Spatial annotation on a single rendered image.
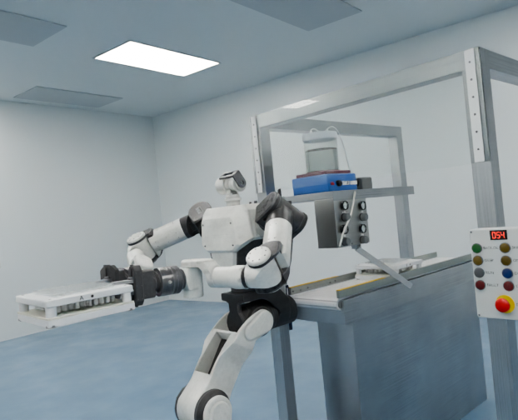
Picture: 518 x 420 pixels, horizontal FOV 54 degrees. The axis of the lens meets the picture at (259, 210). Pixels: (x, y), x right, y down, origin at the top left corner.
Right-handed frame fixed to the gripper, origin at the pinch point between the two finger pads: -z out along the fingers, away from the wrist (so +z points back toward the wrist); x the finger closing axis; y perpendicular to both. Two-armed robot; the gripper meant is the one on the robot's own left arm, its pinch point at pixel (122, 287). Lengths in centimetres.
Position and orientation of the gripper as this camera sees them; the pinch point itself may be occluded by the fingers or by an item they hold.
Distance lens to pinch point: 156.7
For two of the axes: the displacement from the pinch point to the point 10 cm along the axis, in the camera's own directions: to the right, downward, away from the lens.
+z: 8.2, -0.5, 5.7
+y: -5.6, 0.7, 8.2
